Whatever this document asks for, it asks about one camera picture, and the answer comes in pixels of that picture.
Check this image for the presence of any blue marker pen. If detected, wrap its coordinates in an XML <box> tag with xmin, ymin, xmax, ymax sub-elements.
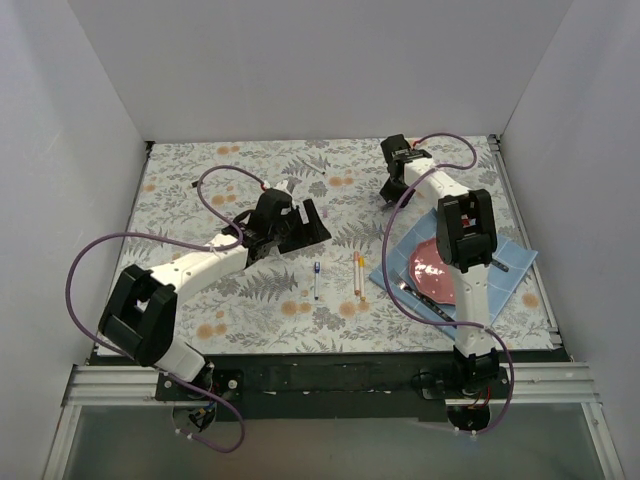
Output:
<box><xmin>314</xmin><ymin>272</ymin><xmax>320</xmax><ymax>300</ymax></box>

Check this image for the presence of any yellow marker pen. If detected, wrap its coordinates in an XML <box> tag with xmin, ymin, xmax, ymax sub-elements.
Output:
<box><xmin>357</xmin><ymin>255</ymin><xmax>366</xmax><ymax>302</ymax></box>

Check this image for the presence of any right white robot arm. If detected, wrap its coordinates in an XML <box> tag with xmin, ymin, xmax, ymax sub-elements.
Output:
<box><xmin>380</xmin><ymin>134</ymin><xmax>499</xmax><ymax>398</ymax></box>

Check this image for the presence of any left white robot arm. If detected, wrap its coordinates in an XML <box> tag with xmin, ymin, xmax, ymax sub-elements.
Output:
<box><xmin>99</xmin><ymin>188</ymin><xmax>331</xmax><ymax>400</ymax></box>

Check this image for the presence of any pink dotted plate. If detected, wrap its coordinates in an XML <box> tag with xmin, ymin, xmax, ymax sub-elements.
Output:
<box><xmin>408</xmin><ymin>238</ymin><xmax>455</xmax><ymax>305</ymax></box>

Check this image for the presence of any blue checked cloth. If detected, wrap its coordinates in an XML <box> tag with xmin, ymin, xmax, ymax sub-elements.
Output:
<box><xmin>387</xmin><ymin>211</ymin><xmax>551</xmax><ymax>350</ymax></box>

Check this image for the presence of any black handled fork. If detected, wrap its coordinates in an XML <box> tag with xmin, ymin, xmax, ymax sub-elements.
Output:
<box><xmin>388</xmin><ymin>270</ymin><xmax>454</xmax><ymax>323</ymax></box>

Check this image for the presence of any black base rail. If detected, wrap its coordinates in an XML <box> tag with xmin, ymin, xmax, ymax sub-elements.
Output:
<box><xmin>154</xmin><ymin>349</ymin><xmax>516</xmax><ymax>424</ymax></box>

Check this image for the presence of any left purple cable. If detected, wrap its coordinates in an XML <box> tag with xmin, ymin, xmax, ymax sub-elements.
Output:
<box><xmin>66</xmin><ymin>165</ymin><xmax>271</xmax><ymax>454</ymax></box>

